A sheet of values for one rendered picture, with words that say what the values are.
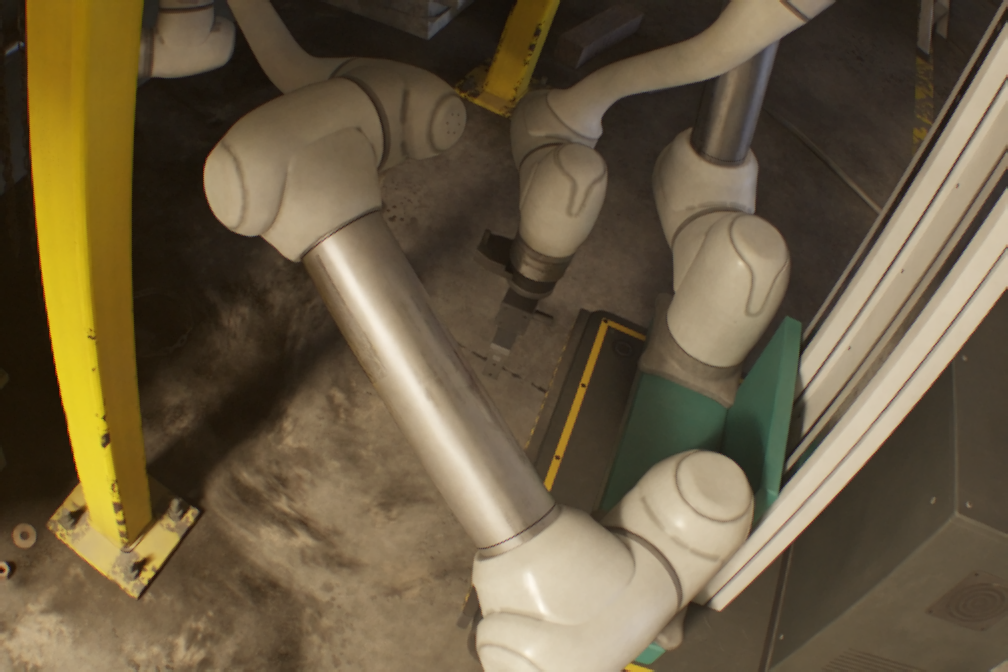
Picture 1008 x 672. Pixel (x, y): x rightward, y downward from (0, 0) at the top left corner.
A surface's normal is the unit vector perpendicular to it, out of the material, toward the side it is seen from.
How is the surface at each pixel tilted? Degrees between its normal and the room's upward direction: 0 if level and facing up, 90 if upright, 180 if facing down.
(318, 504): 0
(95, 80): 90
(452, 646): 0
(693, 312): 90
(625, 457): 0
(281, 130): 14
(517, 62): 90
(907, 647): 90
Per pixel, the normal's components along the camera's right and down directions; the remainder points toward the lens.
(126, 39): 0.88, 0.47
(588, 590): 0.46, -0.30
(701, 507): -0.01, -0.24
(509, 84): -0.40, 0.60
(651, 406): 0.28, -0.64
